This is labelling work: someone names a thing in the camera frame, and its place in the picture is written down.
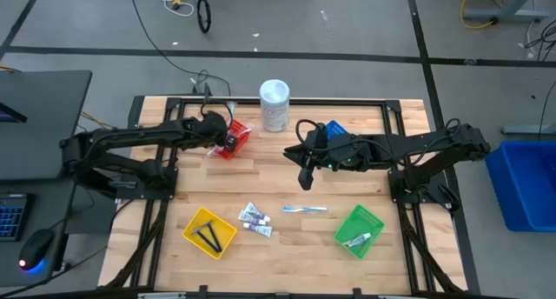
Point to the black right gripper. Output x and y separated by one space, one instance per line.
330 153

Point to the black computer desk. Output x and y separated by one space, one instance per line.
43 116

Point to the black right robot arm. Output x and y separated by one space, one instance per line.
412 144

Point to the white wipes canister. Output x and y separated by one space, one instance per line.
274 105

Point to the black computer mouse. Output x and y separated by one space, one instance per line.
35 249

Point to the grey desk leg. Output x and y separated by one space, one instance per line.
508 13

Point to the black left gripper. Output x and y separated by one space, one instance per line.
213 127

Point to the white blue toothbrush in bag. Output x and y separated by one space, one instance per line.
304 209

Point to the green plastic basket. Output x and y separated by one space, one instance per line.
365 221

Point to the black desk monitor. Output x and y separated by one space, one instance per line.
11 113

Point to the silver aluminium extrusion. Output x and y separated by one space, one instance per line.
160 296
397 297

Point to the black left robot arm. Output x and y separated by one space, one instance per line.
130 136

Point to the silver travel toothpaste tube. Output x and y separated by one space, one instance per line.
358 239

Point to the red plastic basket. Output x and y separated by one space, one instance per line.
241 136

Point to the black keyboard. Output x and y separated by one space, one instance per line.
13 216

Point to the white teal toothbrush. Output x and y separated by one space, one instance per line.
213 151

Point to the yellow plastic basket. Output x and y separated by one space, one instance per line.
223 229

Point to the blue plastic basket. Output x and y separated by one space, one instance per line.
336 129

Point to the blue plastic storage bin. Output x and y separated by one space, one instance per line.
523 184

